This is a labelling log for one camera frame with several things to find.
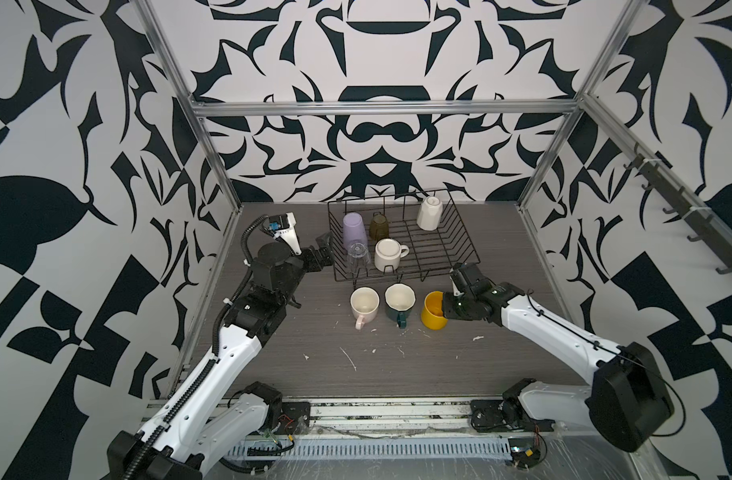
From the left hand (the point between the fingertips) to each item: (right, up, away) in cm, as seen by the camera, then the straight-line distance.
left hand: (315, 230), depth 71 cm
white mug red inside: (+19, -7, +23) cm, 30 cm away
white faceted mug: (+34, +6, +33) cm, 48 cm away
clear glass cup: (+9, -8, +23) cm, 26 cm away
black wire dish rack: (+24, -2, +37) cm, 44 cm away
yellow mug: (+30, -22, +12) cm, 39 cm away
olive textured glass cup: (+16, +1, +34) cm, 38 cm away
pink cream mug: (+12, -21, +18) cm, 30 cm away
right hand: (+34, -21, +14) cm, 43 cm away
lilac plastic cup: (+8, +1, +25) cm, 26 cm away
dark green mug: (+22, -21, +20) cm, 36 cm away
